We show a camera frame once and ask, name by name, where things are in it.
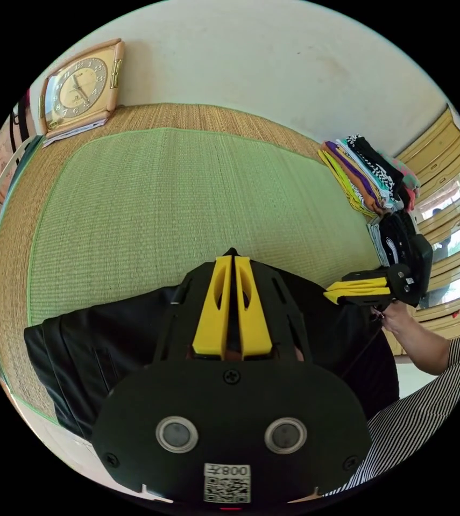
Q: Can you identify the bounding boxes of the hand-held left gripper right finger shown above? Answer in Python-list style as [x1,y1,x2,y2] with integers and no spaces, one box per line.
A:
[234,255,273,350]

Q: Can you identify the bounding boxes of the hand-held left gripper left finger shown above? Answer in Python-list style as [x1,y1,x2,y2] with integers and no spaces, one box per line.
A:
[192,255,233,350]

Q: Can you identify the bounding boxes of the black pants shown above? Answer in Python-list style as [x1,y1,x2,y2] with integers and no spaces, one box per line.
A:
[23,272,401,441]

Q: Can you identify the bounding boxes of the person's right forearm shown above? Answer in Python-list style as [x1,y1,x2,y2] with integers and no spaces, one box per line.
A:
[391,312,453,376]

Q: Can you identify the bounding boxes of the person's right hand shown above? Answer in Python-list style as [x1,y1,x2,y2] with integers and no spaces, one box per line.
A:
[378,302,411,334]

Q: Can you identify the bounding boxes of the pile of clothes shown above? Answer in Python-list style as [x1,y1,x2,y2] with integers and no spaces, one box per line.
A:
[317,134,422,268]

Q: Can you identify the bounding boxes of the yellow-framed window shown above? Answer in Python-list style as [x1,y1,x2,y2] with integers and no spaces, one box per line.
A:
[394,104,460,340]

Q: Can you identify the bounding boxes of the bed with woven mat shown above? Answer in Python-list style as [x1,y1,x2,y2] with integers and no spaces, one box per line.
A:
[0,102,385,425]

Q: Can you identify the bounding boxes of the person's body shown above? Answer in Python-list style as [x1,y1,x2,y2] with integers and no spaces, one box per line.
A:
[321,322,460,497]

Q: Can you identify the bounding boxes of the white papers stack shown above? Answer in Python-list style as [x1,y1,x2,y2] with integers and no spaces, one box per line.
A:
[42,114,110,148]

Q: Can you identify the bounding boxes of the beige square wall clock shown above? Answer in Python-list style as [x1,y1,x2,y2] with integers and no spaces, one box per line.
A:
[37,38,126,139]

